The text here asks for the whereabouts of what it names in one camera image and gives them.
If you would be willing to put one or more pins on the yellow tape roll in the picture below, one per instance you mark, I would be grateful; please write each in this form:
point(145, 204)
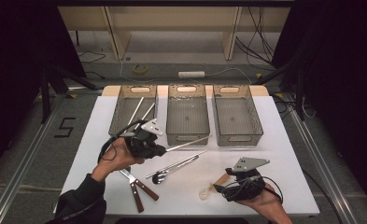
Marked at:
point(135, 69)

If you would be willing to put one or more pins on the person's left hand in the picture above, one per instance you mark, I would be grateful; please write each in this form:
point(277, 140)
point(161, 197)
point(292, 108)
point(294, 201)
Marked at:
point(115, 158)

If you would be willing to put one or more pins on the metal chopsticks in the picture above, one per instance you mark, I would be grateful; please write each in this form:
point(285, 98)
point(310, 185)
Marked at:
point(147, 112)

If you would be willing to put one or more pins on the person's right hand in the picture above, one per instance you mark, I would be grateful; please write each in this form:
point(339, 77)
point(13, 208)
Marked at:
point(271, 207)

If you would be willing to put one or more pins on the black metal stand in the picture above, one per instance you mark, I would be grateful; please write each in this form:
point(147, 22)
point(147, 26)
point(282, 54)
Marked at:
point(300, 99)
point(45, 99)

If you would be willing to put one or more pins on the black curtain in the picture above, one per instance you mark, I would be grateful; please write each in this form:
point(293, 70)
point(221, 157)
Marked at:
point(10, 62)
point(343, 77)

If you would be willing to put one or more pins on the white chopstick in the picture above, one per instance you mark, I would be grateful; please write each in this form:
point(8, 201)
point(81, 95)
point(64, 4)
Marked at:
point(136, 110)

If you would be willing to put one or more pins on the short silver bar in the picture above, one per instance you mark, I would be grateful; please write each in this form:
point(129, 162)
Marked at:
point(81, 89)

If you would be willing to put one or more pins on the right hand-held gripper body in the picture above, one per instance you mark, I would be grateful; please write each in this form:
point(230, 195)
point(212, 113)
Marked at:
point(246, 186)

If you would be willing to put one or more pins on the metal spoon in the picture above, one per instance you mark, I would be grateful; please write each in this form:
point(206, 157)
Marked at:
point(159, 178)

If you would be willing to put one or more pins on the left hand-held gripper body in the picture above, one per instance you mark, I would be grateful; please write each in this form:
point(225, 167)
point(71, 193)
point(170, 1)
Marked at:
point(142, 144)

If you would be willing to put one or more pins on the white power strip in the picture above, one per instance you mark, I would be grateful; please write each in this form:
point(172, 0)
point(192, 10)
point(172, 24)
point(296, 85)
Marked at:
point(191, 74)

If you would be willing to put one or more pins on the clear grey plastic bin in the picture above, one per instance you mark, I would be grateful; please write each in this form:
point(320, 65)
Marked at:
point(122, 109)
point(237, 124)
point(187, 105)

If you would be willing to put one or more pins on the aluminium floor rail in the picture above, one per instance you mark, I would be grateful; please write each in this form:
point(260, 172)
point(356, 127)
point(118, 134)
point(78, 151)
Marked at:
point(326, 174)
point(19, 174)

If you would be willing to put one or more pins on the beige wooden desk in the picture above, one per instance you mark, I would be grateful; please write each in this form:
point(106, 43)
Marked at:
point(172, 18)

